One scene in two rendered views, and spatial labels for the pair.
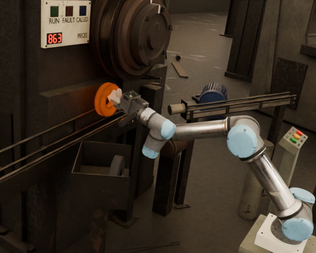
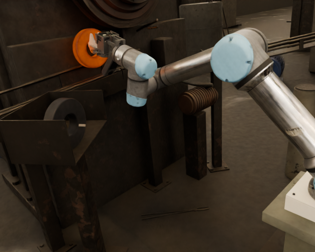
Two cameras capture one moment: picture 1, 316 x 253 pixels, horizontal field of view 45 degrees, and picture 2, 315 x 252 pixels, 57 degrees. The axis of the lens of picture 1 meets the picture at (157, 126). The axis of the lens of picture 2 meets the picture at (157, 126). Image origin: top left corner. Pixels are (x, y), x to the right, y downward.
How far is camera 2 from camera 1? 80 cm
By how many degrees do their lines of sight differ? 18
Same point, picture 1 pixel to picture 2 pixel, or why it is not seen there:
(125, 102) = (100, 43)
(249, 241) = (278, 206)
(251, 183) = not seen: hidden behind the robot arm
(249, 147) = (241, 63)
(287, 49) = not seen: outside the picture
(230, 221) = (275, 183)
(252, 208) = (301, 167)
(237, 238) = not seen: hidden behind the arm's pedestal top
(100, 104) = (78, 52)
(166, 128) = (140, 63)
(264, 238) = (296, 201)
